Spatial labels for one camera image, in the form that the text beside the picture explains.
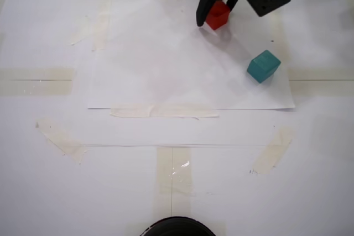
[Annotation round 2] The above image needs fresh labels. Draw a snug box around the red cube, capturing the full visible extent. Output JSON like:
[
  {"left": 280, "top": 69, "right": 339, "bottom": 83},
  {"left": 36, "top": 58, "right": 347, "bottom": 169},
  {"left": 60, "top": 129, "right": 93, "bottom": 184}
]
[{"left": 206, "top": 0, "right": 231, "bottom": 31}]

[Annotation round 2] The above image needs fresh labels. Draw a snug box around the teal blue cube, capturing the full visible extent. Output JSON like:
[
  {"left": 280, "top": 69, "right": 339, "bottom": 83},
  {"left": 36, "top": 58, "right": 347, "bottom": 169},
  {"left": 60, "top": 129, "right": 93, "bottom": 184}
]
[{"left": 246, "top": 50, "right": 282, "bottom": 85}]

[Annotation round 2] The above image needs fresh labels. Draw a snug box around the beige masking tape strip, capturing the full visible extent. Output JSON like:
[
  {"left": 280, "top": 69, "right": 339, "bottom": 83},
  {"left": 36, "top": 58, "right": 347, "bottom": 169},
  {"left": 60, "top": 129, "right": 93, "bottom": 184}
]
[
  {"left": 251, "top": 127, "right": 295, "bottom": 176},
  {"left": 109, "top": 102, "right": 221, "bottom": 119},
  {"left": 35, "top": 117, "right": 89, "bottom": 165},
  {"left": 91, "top": 0, "right": 114, "bottom": 52}
]

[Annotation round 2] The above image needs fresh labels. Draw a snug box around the wide clear tape strip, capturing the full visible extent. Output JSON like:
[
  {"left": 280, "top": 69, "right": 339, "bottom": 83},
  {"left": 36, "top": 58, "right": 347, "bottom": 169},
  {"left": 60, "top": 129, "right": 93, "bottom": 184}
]
[
  {"left": 287, "top": 67, "right": 354, "bottom": 96},
  {"left": 153, "top": 146, "right": 194, "bottom": 217},
  {"left": 0, "top": 67, "right": 75, "bottom": 96}
]

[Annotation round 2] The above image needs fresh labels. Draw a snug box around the black round camera stand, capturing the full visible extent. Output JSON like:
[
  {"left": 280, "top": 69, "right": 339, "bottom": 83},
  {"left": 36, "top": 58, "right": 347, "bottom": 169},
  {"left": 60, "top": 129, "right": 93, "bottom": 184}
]
[{"left": 139, "top": 216, "right": 216, "bottom": 236}]

